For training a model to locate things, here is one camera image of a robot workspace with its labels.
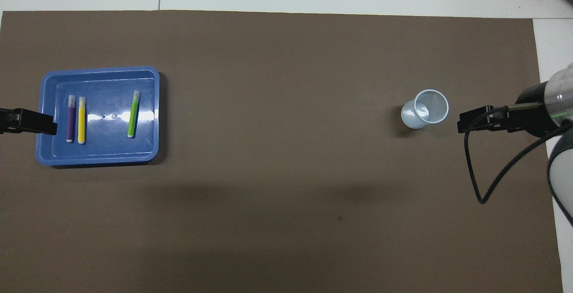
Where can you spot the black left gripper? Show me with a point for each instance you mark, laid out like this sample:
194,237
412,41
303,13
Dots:
8,123

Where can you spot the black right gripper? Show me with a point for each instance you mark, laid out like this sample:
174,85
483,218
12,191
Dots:
530,121

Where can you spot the purple marker pen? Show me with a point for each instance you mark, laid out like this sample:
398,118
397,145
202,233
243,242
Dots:
70,123

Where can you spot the yellow marker pen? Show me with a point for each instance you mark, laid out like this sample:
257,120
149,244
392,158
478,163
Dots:
81,125

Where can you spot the green marker pen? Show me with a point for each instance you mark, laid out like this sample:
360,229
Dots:
132,118

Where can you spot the translucent plastic cup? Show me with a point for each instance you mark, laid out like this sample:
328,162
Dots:
409,116

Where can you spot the blue plastic tray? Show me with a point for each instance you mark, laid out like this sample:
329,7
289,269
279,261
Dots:
112,150

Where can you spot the brown table mat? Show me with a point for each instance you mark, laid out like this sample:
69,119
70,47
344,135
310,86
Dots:
286,172

